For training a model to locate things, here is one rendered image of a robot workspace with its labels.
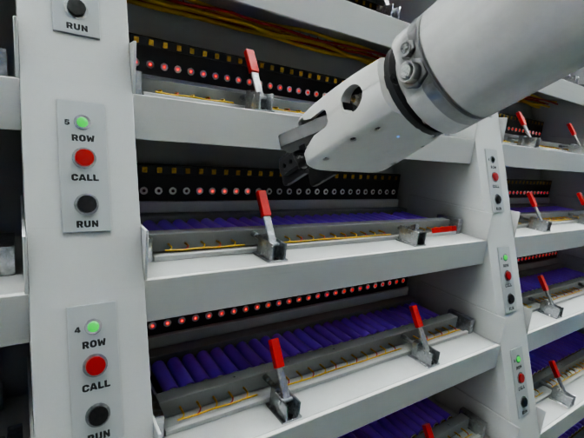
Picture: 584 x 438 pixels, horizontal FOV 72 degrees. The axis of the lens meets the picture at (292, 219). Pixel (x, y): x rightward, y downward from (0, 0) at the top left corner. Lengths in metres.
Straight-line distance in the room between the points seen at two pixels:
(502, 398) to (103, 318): 0.69
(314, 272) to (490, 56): 0.34
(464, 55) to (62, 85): 0.34
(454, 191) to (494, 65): 0.59
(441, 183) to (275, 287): 0.48
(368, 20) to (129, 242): 0.49
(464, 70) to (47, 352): 0.38
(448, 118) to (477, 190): 0.53
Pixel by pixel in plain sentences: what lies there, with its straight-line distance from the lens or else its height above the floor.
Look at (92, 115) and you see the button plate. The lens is 0.43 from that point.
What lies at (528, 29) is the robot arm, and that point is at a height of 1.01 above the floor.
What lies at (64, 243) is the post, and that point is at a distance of 0.41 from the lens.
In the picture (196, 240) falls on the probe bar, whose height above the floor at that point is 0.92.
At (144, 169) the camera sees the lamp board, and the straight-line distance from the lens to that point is 0.59.
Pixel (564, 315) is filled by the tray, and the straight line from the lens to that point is 1.09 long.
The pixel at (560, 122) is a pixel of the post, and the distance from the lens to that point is 1.53.
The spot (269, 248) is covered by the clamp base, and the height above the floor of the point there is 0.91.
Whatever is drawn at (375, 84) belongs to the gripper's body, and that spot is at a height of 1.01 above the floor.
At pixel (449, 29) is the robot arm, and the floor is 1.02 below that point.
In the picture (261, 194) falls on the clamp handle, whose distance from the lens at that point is 0.51.
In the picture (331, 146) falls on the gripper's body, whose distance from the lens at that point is 0.32.
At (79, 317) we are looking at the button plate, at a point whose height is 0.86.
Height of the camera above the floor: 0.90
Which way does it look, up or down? 4 degrees up
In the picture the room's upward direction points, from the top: 5 degrees counter-clockwise
